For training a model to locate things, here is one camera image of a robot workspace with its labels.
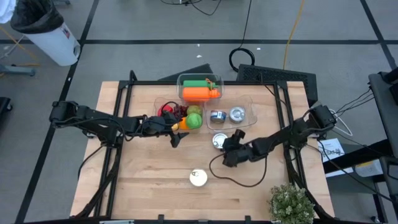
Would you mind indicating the black metal table frame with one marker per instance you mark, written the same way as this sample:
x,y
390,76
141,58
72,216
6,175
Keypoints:
x,y
149,83

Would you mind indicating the black perforated case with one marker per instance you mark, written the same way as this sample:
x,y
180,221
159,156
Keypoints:
x,y
280,76

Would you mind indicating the orange fruit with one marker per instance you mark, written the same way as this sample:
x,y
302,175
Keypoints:
x,y
183,124

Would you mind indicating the black side table frame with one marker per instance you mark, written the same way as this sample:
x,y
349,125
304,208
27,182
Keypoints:
x,y
357,155

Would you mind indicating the olive green pear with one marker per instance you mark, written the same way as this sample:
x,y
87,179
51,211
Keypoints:
x,y
195,109

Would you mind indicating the olive green label can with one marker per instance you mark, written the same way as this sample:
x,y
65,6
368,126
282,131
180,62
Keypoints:
x,y
218,140

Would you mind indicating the red bell pepper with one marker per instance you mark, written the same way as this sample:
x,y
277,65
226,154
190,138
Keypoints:
x,y
168,109

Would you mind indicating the black floor object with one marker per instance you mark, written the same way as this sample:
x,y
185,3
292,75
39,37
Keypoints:
x,y
4,105

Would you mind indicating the small potted green plant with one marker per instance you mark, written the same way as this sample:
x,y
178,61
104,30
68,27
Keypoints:
x,y
290,205

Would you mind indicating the small clear plastic bin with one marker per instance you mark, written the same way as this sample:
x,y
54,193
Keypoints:
x,y
220,81

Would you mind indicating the blue label tin can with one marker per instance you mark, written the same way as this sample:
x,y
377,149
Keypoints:
x,y
217,116
198,177

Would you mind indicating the white cloth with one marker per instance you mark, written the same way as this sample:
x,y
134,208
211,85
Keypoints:
x,y
6,9

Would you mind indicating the white trash can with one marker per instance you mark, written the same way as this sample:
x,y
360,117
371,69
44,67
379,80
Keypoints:
x,y
53,46

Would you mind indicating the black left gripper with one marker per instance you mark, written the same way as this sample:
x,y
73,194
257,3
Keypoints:
x,y
155,126

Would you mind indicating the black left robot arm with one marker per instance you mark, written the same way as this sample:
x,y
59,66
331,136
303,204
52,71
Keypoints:
x,y
93,119

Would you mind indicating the grey black cart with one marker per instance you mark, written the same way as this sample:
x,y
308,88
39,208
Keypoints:
x,y
384,102

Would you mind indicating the black trash bag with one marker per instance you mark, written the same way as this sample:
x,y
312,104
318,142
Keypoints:
x,y
34,15

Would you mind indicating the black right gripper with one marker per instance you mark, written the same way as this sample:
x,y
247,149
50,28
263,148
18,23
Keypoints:
x,y
237,154

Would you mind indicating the black table clamp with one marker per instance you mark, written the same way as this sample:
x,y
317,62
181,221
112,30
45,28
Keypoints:
x,y
160,217
247,218

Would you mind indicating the dark red grape bunch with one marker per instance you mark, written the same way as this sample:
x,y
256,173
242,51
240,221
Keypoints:
x,y
180,111

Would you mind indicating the white plastic container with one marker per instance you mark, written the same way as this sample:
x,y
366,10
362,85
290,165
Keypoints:
x,y
368,168

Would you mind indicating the grey metal floor base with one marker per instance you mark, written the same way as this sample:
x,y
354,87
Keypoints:
x,y
15,70

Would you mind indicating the silver tin can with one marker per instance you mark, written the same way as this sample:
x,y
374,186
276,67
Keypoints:
x,y
237,114

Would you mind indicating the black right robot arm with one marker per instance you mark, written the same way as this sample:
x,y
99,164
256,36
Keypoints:
x,y
280,138

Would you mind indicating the silver aluminium bar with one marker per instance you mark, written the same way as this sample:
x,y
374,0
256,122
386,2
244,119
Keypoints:
x,y
116,222

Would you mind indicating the white paper sheet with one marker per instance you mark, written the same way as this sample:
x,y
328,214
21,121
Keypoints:
x,y
334,149

